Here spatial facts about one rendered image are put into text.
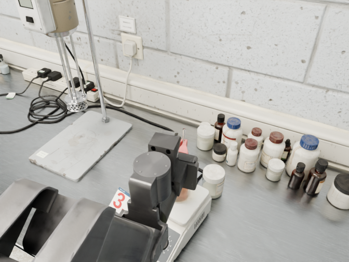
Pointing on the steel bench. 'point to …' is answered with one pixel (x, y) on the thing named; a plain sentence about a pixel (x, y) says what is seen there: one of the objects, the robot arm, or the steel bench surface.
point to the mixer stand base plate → (80, 145)
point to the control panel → (173, 237)
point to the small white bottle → (232, 154)
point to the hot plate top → (188, 206)
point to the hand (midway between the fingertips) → (183, 143)
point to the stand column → (95, 60)
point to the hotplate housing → (186, 231)
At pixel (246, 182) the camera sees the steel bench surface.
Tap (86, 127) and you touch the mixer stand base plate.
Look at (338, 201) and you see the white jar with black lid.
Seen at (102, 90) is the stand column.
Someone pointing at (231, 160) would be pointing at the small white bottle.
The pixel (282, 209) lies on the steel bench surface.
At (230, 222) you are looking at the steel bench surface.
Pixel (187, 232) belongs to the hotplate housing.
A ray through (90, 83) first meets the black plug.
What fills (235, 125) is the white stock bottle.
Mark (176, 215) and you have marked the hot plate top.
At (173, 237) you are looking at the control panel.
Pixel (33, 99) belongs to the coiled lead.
